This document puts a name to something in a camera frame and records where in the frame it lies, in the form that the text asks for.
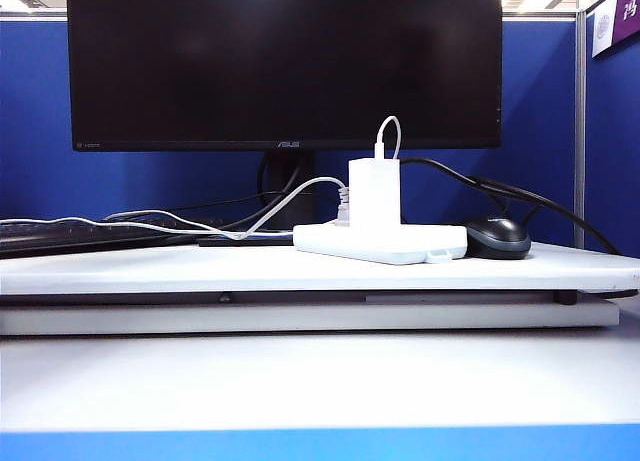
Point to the white desk riser board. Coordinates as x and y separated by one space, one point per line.
150 271

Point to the purple and white wall sign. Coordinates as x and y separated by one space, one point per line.
607 26

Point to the black rubber riser foot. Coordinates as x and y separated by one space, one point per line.
566 298

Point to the black keyboard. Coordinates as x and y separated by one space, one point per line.
75 241

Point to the white wall charger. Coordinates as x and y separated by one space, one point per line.
375 191

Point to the black ASUS computer monitor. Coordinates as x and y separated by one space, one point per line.
250 56

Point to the black computer mouse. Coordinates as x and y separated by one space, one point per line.
500 241

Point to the silver partition post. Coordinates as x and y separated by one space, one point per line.
580 131

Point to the black monitor stand with sticker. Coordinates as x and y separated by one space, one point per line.
295 166

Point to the white power strip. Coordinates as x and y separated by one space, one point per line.
380 243

